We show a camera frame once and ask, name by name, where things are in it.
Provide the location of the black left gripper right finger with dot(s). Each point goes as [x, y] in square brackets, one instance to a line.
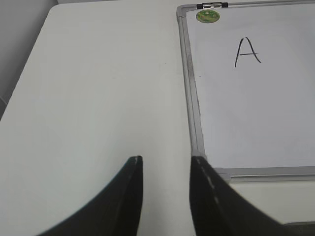
[218, 210]

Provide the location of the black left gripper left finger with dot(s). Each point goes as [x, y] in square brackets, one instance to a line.
[114, 211]

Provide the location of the white magnetic whiteboard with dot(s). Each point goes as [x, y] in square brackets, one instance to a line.
[250, 88]

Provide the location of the green round magnet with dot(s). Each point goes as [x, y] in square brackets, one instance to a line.
[207, 16]

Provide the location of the black silver board hanger clip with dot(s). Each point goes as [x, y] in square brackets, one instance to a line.
[211, 5]

